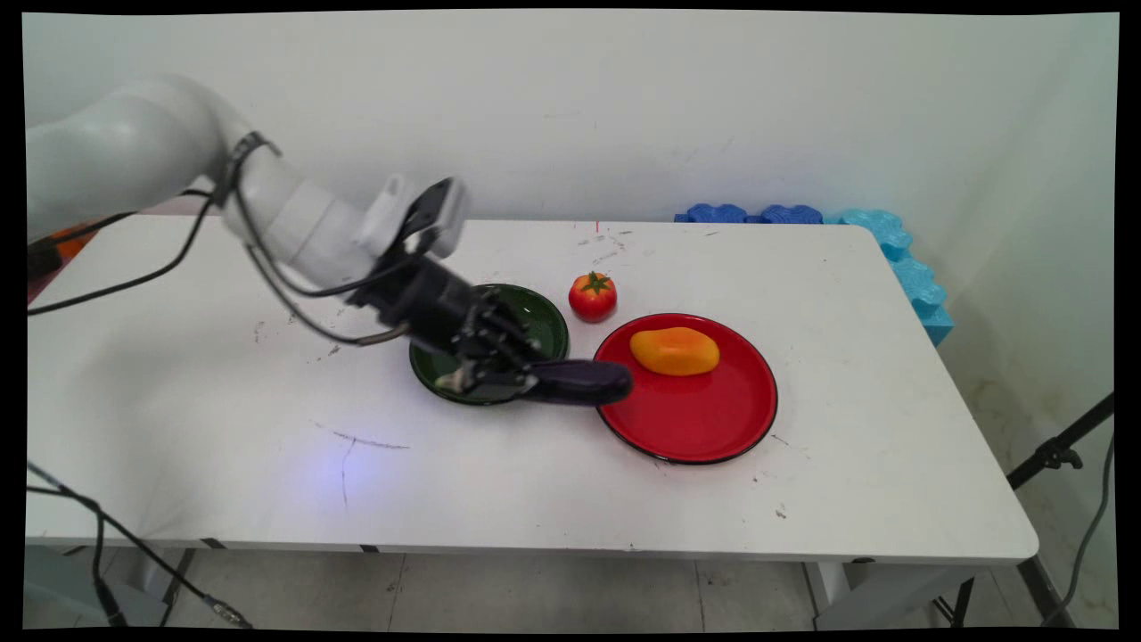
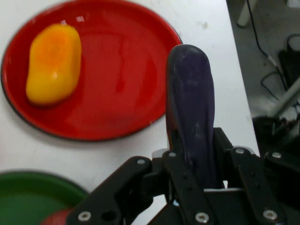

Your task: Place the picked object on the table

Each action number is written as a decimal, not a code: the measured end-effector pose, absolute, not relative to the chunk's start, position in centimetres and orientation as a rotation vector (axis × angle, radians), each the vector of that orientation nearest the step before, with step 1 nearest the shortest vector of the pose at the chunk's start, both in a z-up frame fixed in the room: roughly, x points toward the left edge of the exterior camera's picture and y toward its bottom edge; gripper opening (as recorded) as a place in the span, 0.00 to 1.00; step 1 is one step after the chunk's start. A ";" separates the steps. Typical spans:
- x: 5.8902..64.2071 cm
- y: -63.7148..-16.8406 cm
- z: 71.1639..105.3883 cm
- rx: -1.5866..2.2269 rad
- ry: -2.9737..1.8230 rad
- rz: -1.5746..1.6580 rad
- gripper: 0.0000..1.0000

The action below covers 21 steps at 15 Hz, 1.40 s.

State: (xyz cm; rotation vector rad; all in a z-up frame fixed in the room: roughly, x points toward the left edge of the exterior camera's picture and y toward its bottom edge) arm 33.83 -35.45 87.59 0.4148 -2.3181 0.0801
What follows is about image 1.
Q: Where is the black gripper cable brass end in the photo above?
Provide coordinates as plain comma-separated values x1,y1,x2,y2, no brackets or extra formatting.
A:
234,174,413,347

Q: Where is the black tripod stand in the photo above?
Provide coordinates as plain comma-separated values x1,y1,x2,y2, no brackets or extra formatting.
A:
1006,391,1116,491

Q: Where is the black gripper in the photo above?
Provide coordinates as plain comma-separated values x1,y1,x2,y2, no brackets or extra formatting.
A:
351,253,554,405

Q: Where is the red plate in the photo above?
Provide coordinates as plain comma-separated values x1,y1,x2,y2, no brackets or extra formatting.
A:
592,313,778,465

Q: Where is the purple eggplant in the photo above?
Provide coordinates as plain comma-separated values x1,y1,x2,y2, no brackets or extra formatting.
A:
526,358,635,408

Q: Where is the black floor cable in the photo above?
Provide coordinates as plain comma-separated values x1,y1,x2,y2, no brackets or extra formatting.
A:
25,459,256,630

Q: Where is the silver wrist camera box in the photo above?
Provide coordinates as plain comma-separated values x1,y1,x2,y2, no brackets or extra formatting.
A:
354,175,470,260

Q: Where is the yellow orange mango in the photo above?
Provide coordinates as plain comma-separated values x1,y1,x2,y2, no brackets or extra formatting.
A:
629,326,721,377

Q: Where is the dark green plate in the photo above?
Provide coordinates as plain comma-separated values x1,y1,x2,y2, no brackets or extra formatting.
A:
409,284,571,407

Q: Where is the grey hanging cable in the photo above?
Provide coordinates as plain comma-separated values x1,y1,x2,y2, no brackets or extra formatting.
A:
1041,432,1116,627

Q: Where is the orange object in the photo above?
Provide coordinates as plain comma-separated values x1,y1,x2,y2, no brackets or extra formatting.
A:
48,220,101,260

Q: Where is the red tomato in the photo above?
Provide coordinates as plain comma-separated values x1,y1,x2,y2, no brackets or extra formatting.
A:
569,271,618,323

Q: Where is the black table leg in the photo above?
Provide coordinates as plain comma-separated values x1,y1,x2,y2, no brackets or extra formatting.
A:
932,556,1077,630

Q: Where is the dark blue foam mat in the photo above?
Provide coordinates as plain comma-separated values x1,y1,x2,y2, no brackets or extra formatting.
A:
674,203,824,225

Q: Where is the light blue foam mat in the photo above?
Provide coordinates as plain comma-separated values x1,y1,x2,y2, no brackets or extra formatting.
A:
824,209,954,348

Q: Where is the black camera cable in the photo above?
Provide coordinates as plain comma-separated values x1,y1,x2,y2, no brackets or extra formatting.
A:
26,132,283,317

